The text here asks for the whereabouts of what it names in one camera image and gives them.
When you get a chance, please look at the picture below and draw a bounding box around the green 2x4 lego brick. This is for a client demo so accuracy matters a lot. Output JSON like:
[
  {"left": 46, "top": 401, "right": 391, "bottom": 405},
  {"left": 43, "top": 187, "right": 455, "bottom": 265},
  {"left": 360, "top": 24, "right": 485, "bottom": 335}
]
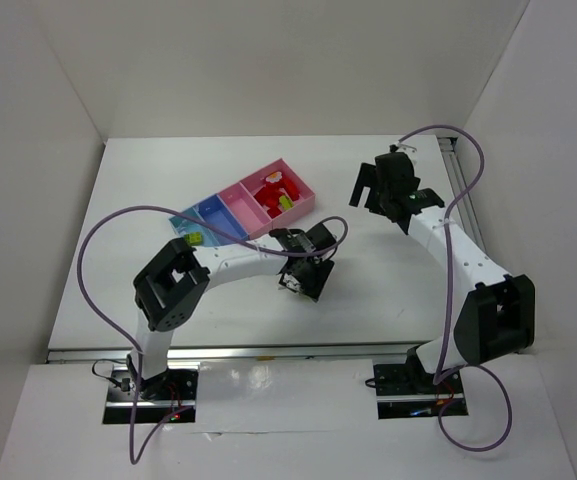
[{"left": 278, "top": 195, "right": 294, "bottom": 211}]

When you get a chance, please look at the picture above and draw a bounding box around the red lego with side studs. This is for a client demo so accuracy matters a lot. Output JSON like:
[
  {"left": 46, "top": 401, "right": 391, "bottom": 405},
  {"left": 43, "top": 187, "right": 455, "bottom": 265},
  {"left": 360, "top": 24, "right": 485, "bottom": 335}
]
[{"left": 283, "top": 179, "right": 300, "bottom": 201}]

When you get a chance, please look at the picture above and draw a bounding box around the red 2x4 lego brick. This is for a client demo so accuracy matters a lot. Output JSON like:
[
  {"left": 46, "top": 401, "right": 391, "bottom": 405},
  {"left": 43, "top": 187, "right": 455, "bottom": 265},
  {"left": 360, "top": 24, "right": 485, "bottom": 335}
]
[{"left": 254, "top": 185, "right": 284, "bottom": 208}]

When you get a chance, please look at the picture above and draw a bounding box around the red curved decorated lego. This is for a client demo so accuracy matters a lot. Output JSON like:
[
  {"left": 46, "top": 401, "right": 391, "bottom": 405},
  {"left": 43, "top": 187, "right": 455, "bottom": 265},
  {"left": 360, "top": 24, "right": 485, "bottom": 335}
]
[{"left": 264, "top": 171, "right": 282, "bottom": 184}]

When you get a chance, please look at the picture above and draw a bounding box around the green curved lego upside-down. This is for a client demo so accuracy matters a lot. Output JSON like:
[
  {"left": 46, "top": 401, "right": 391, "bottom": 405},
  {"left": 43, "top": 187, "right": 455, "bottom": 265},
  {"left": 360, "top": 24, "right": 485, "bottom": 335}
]
[{"left": 183, "top": 232, "right": 204, "bottom": 246}]

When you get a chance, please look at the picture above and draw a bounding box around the red curved lego brick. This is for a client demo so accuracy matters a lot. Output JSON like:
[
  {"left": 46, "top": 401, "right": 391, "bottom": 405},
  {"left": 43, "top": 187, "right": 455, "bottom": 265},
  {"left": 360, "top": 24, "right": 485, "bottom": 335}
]
[{"left": 267, "top": 205, "right": 284, "bottom": 218}]

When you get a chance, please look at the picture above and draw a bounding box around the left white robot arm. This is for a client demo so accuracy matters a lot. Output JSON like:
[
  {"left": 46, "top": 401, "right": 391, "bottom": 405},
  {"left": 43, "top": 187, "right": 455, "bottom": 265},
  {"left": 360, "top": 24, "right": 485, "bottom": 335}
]
[{"left": 127, "top": 223, "right": 337, "bottom": 398}]

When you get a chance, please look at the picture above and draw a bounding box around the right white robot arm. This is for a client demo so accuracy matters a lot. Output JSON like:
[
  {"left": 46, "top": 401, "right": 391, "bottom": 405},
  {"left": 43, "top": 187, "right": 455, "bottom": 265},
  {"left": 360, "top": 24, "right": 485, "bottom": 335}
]
[{"left": 350, "top": 152, "right": 536, "bottom": 382}]

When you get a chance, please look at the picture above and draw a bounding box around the narrow pink container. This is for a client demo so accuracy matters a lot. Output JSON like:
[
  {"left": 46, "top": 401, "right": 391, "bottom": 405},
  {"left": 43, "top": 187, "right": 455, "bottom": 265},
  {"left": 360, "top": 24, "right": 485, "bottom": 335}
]
[{"left": 218, "top": 182, "right": 272, "bottom": 239}]

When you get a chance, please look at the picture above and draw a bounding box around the large pink container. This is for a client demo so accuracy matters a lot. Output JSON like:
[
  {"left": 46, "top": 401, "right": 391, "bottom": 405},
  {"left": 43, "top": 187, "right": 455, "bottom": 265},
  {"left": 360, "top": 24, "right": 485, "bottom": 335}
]
[{"left": 240, "top": 159, "right": 316, "bottom": 238}]

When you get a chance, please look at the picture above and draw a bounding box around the dark blue container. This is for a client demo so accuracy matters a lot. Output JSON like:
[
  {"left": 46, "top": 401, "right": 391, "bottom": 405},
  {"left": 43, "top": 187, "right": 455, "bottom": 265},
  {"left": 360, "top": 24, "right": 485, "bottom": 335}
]
[{"left": 194, "top": 194, "right": 248, "bottom": 247}]

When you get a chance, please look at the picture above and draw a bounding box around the light blue container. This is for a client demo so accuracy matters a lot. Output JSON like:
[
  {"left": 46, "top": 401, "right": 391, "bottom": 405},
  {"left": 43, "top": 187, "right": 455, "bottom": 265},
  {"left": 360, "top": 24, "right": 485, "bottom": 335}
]
[{"left": 169, "top": 208, "right": 220, "bottom": 247}]

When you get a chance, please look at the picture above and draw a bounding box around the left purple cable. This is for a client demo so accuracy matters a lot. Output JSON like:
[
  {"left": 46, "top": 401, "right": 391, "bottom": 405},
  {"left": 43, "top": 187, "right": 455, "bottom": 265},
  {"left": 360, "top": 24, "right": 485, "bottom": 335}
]
[{"left": 76, "top": 206, "right": 349, "bottom": 465}]

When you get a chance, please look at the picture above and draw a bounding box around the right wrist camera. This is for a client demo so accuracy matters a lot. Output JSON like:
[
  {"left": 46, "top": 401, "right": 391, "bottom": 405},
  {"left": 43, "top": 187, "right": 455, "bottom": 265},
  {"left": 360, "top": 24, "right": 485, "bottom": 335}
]
[{"left": 390, "top": 143, "right": 418, "bottom": 157}]

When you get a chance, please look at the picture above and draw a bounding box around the right side aluminium rail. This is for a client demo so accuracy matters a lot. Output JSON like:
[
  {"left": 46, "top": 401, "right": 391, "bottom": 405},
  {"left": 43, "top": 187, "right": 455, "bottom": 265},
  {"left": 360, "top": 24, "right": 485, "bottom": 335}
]
[{"left": 437, "top": 135, "right": 514, "bottom": 346}]

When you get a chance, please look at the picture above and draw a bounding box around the aluminium rail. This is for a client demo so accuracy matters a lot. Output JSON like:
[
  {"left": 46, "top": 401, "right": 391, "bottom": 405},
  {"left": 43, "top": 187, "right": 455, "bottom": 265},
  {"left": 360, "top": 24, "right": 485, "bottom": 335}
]
[
  {"left": 46, "top": 342, "right": 414, "bottom": 364},
  {"left": 437, "top": 135, "right": 514, "bottom": 346}
]

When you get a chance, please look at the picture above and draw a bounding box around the front aluminium rail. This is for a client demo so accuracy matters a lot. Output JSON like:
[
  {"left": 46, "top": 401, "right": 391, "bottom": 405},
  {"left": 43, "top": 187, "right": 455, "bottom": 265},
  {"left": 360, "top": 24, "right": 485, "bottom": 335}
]
[{"left": 46, "top": 342, "right": 414, "bottom": 364}]

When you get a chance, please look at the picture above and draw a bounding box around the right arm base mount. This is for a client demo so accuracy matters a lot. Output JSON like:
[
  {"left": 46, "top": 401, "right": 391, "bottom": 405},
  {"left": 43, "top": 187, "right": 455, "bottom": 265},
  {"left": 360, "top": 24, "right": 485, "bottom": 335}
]
[{"left": 364, "top": 354, "right": 469, "bottom": 420}]

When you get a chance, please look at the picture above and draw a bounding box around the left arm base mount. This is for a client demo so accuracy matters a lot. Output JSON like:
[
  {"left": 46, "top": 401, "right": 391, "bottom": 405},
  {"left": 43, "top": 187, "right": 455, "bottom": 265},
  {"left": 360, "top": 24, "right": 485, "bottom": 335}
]
[{"left": 91, "top": 359, "right": 199, "bottom": 425}]

